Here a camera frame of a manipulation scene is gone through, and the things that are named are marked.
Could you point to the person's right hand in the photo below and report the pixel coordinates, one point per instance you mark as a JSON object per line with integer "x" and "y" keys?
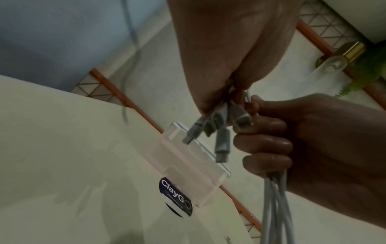
{"x": 328, "y": 143}

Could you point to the person's left hand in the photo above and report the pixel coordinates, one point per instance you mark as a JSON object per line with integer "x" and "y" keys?
{"x": 229, "y": 40}

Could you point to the green plant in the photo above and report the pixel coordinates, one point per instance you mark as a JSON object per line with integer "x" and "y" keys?
{"x": 368, "y": 71}

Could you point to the gold lamp with clear bulb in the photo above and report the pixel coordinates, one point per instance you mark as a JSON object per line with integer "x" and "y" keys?
{"x": 340, "y": 58}

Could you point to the clear acrylic holder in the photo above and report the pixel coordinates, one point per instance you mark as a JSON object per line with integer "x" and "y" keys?
{"x": 187, "y": 164}

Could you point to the round dark blue sticker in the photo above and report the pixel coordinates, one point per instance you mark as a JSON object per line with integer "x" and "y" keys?
{"x": 173, "y": 193}

